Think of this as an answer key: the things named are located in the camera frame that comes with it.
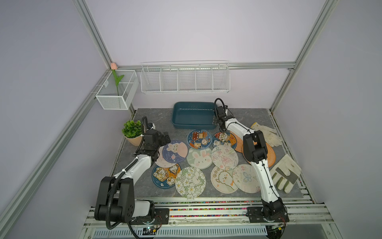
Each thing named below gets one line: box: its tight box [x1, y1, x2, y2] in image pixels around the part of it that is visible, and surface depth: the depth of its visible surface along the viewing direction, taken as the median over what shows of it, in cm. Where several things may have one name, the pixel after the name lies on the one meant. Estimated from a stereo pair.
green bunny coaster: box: [186, 147, 213, 170], surface depth 96 cm
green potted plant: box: [121, 120, 143, 147], surface depth 93 cm
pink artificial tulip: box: [110, 62, 125, 97], surface depth 92 cm
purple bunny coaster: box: [162, 139, 189, 164], surface depth 99 cm
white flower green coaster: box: [175, 166, 206, 199], surface depth 86 cm
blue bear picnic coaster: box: [186, 128, 213, 150], surface depth 107 cm
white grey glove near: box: [269, 153, 302, 194], surface depth 89 cm
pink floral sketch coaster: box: [210, 144, 239, 171], surface depth 96 cm
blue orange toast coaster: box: [151, 163, 182, 189], surface depth 89 cm
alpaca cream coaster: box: [210, 166, 239, 195], surface depth 86 cm
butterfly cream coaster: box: [232, 163, 261, 194], surface depth 86 cm
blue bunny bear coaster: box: [211, 130, 238, 149], surface depth 104 cm
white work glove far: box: [250, 121, 284, 147], surface depth 107 cm
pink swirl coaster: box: [154, 145, 177, 169], surface depth 93 cm
